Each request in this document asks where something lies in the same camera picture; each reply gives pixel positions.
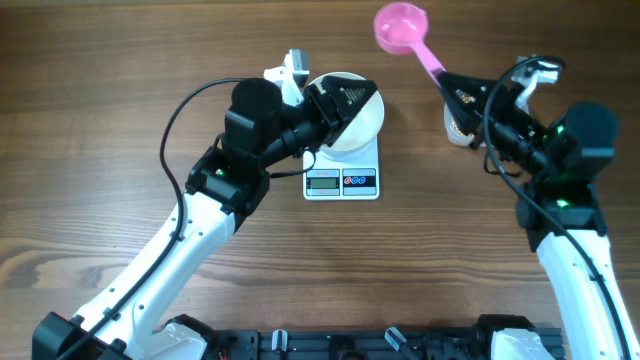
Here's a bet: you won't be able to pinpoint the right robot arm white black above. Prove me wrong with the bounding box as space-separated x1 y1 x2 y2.
434 64 639 359

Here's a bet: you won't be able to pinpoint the soybeans in container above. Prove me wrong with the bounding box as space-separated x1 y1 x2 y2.
450 116 466 137

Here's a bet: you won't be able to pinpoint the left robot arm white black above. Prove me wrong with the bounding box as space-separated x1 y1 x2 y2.
31 75 378 359

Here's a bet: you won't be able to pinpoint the pink plastic scoop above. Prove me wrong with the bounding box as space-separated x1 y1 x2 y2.
373 2 445 86

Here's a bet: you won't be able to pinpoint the white bowl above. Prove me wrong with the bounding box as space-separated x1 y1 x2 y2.
304 72 385 152

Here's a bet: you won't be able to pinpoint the black aluminium frame rail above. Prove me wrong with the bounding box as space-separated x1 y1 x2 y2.
209 327 566 360

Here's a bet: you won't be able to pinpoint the white digital kitchen scale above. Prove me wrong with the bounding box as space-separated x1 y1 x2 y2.
302 138 380 201

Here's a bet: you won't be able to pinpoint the clear plastic container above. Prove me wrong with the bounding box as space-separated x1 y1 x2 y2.
444 105 474 147

